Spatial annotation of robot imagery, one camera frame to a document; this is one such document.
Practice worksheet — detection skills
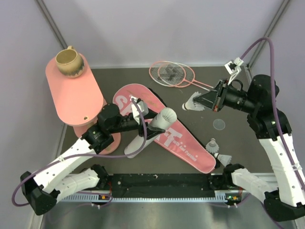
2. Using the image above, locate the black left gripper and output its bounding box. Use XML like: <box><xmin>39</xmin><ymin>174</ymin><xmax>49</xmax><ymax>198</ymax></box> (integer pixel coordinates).
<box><xmin>109</xmin><ymin>107</ymin><xmax>165</xmax><ymax>140</ymax></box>

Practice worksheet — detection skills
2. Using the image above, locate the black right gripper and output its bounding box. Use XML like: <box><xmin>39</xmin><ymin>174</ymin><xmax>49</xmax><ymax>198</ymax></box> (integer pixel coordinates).
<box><xmin>193</xmin><ymin>77</ymin><xmax>258</xmax><ymax>113</ymax></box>

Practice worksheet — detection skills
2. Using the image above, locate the white shuttlecock tube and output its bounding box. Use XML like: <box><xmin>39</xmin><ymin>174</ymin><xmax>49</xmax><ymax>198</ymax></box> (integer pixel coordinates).
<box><xmin>124</xmin><ymin>107</ymin><xmax>177</xmax><ymax>158</ymax></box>

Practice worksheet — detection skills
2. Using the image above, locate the clear plastic tube lid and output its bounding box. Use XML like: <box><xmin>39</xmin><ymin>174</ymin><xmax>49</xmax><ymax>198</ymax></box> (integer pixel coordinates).
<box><xmin>213</xmin><ymin>119</ymin><xmax>226</xmax><ymax>130</ymax></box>

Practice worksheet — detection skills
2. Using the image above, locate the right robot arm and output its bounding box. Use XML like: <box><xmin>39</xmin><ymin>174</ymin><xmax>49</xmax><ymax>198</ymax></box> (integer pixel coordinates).
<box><xmin>192</xmin><ymin>74</ymin><xmax>305</xmax><ymax>222</ymax></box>

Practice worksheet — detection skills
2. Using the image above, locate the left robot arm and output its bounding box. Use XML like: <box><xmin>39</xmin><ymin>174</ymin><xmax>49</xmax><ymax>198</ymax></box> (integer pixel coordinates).
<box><xmin>20</xmin><ymin>99</ymin><xmax>176</xmax><ymax>216</ymax></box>

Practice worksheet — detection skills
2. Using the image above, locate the white pink badminton racket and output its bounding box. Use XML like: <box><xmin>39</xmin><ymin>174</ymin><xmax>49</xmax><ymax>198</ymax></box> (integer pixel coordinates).
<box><xmin>149</xmin><ymin>61</ymin><xmax>214</xmax><ymax>91</ymax></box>

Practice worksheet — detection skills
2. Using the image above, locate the pink racket bag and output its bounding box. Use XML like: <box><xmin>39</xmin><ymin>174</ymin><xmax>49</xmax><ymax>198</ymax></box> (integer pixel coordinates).
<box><xmin>112</xmin><ymin>83</ymin><xmax>216</xmax><ymax>174</ymax></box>

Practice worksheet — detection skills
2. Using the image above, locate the white shuttlecock upper right pair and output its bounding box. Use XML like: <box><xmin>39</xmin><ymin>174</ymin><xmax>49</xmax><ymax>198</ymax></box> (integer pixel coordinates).
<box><xmin>205</xmin><ymin>138</ymin><xmax>219</xmax><ymax>154</ymax></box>

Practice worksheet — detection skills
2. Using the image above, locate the white shuttlecock pair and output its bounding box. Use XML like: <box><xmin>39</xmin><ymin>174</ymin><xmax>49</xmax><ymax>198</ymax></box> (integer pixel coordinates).
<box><xmin>213</xmin><ymin>153</ymin><xmax>232</xmax><ymax>167</ymax></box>
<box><xmin>205</xmin><ymin>138</ymin><xmax>219</xmax><ymax>154</ymax></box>

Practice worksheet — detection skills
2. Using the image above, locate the white shuttlecock lower right pair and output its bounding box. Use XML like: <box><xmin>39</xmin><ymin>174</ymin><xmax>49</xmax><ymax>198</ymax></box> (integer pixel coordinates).
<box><xmin>213</xmin><ymin>153</ymin><xmax>232</xmax><ymax>167</ymax></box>

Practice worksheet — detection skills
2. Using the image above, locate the pink two-tier side table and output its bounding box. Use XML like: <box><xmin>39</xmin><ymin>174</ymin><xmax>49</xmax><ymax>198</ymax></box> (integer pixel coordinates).
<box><xmin>45</xmin><ymin>52</ymin><xmax>122</xmax><ymax>156</ymax></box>

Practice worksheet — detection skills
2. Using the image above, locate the beige ceramic mug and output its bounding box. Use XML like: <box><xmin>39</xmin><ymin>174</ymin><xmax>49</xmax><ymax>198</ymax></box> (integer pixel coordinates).
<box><xmin>55</xmin><ymin>46</ymin><xmax>84</xmax><ymax>78</ymax></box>

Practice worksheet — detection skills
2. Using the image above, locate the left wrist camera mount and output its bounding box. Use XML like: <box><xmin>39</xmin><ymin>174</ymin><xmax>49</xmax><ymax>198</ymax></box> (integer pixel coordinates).
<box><xmin>130</xmin><ymin>96</ymin><xmax>149</xmax><ymax>124</ymax></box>

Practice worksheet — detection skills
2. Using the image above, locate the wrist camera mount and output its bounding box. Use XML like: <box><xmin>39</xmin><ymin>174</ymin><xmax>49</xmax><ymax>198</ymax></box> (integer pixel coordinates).
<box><xmin>130</xmin><ymin>96</ymin><xmax>149</xmax><ymax>124</ymax></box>
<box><xmin>224</xmin><ymin>57</ymin><xmax>244</xmax><ymax>85</ymax></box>

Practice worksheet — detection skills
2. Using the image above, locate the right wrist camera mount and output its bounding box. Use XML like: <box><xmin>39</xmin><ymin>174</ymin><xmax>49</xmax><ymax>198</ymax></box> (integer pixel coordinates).
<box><xmin>224</xmin><ymin>57</ymin><xmax>244</xmax><ymax>85</ymax></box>

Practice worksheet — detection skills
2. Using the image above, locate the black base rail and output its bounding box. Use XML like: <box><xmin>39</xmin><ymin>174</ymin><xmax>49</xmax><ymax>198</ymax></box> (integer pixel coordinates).
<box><xmin>104</xmin><ymin>174</ymin><xmax>215</xmax><ymax>198</ymax></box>

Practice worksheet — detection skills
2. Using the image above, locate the grey slotted cable duct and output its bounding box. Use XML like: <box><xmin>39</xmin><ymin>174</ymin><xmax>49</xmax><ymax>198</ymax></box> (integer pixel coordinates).
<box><xmin>61</xmin><ymin>193</ymin><xmax>111</xmax><ymax>202</ymax></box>

